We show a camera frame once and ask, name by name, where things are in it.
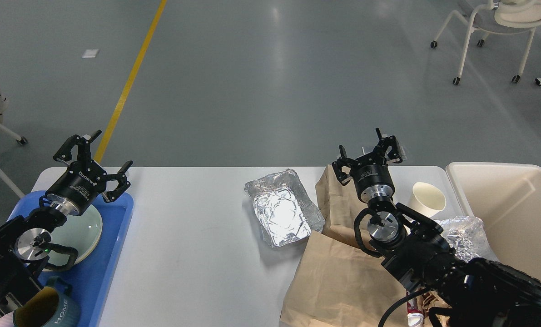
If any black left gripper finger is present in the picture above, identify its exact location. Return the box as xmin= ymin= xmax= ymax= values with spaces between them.
xmin=100 ymin=161 xmax=134 ymax=203
xmin=54 ymin=130 xmax=102 ymax=169

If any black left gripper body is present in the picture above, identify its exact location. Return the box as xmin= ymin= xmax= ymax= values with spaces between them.
xmin=45 ymin=161 xmax=107 ymax=216

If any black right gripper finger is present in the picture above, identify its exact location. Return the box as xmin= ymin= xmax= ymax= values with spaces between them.
xmin=331 ymin=145 xmax=358 ymax=186
xmin=360 ymin=128 xmax=407 ymax=167

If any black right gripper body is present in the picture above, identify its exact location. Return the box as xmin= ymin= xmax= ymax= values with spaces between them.
xmin=350 ymin=165 xmax=395 ymax=203

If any light green plate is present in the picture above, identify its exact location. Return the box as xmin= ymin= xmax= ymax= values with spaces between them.
xmin=51 ymin=205 xmax=104 ymax=247

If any dark green mug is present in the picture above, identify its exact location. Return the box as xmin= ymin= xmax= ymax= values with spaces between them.
xmin=13 ymin=277 xmax=81 ymax=327

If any pink ribbed mug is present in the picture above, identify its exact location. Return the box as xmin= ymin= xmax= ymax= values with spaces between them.
xmin=0 ymin=312 xmax=15 ymax=327

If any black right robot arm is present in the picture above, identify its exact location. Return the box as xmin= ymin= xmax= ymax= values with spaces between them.
xmin=331 ymin=128 xmax=541 ymax=327

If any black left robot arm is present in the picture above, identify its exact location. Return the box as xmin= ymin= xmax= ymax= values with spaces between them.
xmin=0 ymin=130 xmax=133 ymax=317

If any small brown paper bag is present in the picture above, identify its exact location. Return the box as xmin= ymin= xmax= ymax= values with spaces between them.
xmin=315 ymin=165 xmax=367 ymax=248

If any pink plate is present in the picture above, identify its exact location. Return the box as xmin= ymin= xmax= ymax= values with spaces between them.
xmin=43 ymin=238 xmax=100 ymax=273

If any upright white paper cup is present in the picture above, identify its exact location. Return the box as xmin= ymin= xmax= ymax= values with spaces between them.
xmin=407 ymin=182 xmax=447 ymax=218

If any aluminium foil tray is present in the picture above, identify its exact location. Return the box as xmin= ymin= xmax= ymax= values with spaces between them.
xmin=244 ymin=169 xmax=326 ymax=248

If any blue plastic tray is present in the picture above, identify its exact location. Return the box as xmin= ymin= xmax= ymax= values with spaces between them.
xmin=7 ymin=191 xmax=134 ymax=327

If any large brown paper bag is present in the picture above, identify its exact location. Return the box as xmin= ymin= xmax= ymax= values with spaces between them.
xmin=279 ymin=232 xmax=407 ymax=327

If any crumpled foil tray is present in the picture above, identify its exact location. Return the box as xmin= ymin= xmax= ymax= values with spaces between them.
xmin=434 ymin=216 xmax=499 ymax=263

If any crumpled brown paper ball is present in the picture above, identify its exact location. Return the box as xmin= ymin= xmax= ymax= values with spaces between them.
xmin=416 ymin=291 xmax=451 ymax=327

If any red white crushed can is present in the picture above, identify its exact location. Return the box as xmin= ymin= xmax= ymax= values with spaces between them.
xmin=407 ymin=295 xmax=425 ymax=327

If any beige plastic bin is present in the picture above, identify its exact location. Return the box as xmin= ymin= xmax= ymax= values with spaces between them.
xmin=446 ymin=162 xmax=541 ymax=281

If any white chair on casters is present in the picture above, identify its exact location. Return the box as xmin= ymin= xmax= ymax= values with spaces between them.
xmin=430 ymin=0 xmax=541 ymax=85

